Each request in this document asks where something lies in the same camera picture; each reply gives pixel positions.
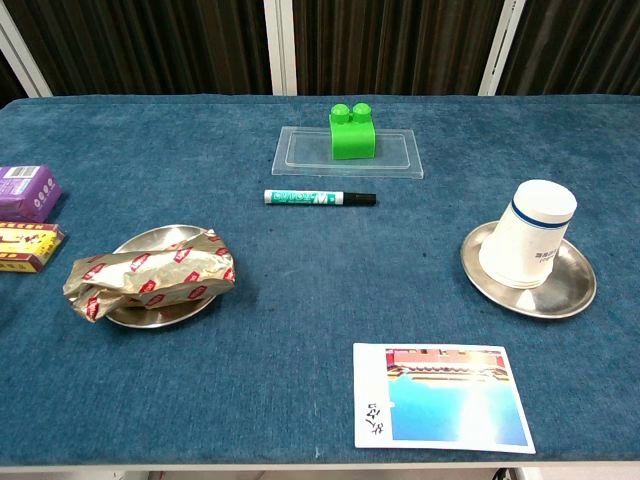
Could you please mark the yellow red flat box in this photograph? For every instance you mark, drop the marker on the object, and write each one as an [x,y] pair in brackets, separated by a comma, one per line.
[25,247]

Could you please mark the green white marker pen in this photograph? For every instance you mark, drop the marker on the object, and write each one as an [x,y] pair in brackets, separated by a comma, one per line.
[310,198]

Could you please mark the blue table cloth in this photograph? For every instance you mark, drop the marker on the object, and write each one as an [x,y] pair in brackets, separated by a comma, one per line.
[280,300]

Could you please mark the green toy building brick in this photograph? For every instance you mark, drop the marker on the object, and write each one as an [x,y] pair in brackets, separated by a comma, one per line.
[352,140]

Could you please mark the round stainless steel plate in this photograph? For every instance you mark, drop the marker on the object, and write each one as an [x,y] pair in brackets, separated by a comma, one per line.
[165,315]
[570,290]

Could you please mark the gold red snack wrapper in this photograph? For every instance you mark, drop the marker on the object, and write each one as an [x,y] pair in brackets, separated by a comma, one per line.
[160,272]

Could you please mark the clear acrylic rectangular tray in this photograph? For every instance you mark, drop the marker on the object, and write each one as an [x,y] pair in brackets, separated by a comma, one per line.
[400,155]

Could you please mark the dark pleated curtain panel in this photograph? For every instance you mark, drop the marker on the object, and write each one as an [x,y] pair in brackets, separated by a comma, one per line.
[575,45]
[10,82]
[390,45]
[150,45]

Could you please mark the postcard with blue photo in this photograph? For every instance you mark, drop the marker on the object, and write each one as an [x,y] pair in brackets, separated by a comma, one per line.
[440,410]

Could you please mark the purple cardboard box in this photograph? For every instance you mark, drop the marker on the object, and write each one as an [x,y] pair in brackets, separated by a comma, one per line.
[27,192]

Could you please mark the white frame post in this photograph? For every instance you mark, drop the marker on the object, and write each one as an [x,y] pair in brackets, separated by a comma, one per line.
[500,45]
[280,45]
[25,55]

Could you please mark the white paper cup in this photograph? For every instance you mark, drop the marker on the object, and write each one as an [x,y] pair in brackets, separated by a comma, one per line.
[530,235]

